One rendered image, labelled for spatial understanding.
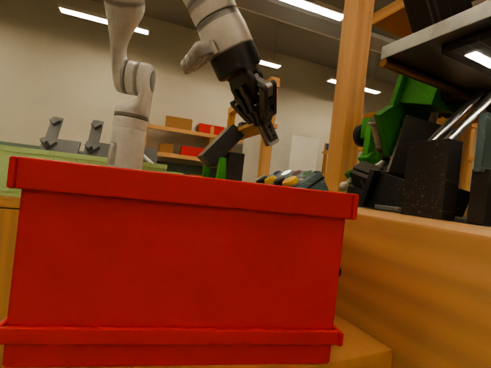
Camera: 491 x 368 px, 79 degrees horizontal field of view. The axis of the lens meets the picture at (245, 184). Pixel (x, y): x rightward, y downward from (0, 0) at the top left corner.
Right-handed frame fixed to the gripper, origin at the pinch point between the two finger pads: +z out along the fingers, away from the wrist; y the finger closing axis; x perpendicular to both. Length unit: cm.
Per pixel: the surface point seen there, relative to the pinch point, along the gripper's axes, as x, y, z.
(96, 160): 26, 77, -11
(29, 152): 43, 80, -23
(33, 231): 29.7, -23.8, -5.1
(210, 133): -214, 632, 24
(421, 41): -13.5, -19.6, -3.8
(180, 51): -263, 700, -181
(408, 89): -30.2, -4.0, 5.1
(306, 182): -1.8, -2.1, 10.1
